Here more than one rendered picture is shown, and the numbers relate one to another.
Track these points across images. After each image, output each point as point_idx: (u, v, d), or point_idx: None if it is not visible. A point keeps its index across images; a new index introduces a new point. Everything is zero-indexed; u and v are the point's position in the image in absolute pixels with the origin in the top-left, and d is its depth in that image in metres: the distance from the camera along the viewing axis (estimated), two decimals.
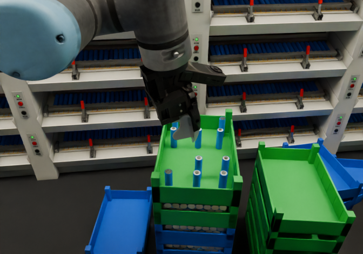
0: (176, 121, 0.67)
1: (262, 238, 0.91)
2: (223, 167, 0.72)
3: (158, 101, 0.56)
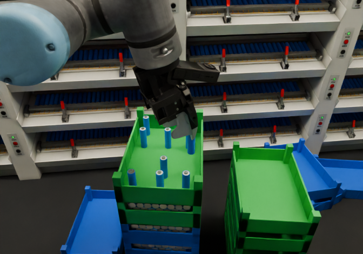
0: (176, 124, 0.67)
1: (234, 237, 0.91)
2: (189, 141, 0.68)
3: (153, 100, 0.56)
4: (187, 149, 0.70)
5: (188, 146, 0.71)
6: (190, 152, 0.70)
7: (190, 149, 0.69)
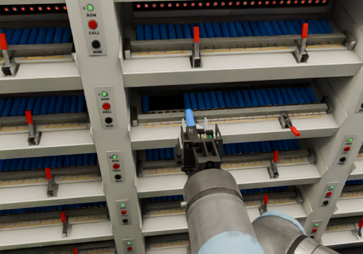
0: (202, 126, 0.65)
1: None
2: (188, 120, 0.68)
3: (193, 143, 0.53)
4: (189, 112, 0.70)
5: (192, 113, 0.71)
6: (186, 112, 0.71)
7: (186, 114, 0.70)
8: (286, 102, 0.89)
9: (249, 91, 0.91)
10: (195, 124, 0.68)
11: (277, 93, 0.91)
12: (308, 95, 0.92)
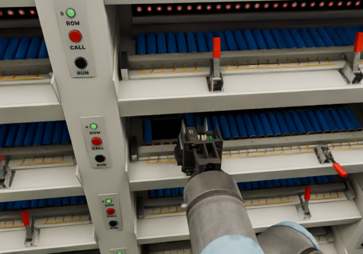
0: (202, 126, 0.65)
1: None
2: (188, 120, 0.68)
3: (193, 145, 0.53)
4: (188, 112, 0.70)
5: (192, 113, 0.71)
6: None
7: (186, 114, 0.70)
8: (322, 129, 0.72)
9: (276, 114, 0.74)
10: (195, 124, 0.68)
11: (311, 117, 0.73)
12: (349, 119, 0.74)
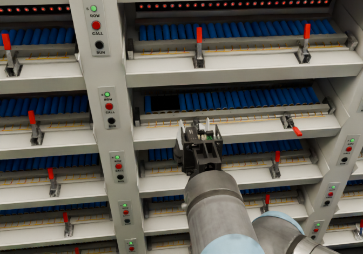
0: (205, 126, 0.65)
1: None
2: (181, 103, 0.87)
3: (193, 145, 0.53)
4: (181, 96, 0.89)
5: (184, 98, 0.89)
6: (179, 96, 0.89)
7: (179, 98, 0.89)
8: (288, 102, 0.89)
9: (251, 92, 0.91)
10: (198, 124, 0.68)
11: (279, 94, 0.91)
12: (310, 96, 0.92)
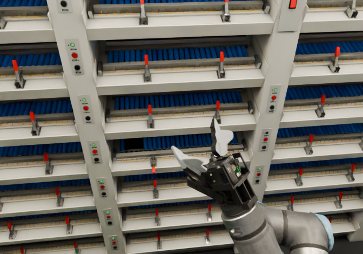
0: (222, 130, 0.70)
1: None
2: (144, 144, 1.31)
3: (234, 183, 0.63)
4: (145, 139, 1.32)
5: (147, 140, 1.33)
6: (143, 139, 1.33)
7: (143, 140, 1.32)
8: None
9: (193, 135, 1.35)
10: (213, 118, 0.71)
11: None
12: (233, 138, 1.35)
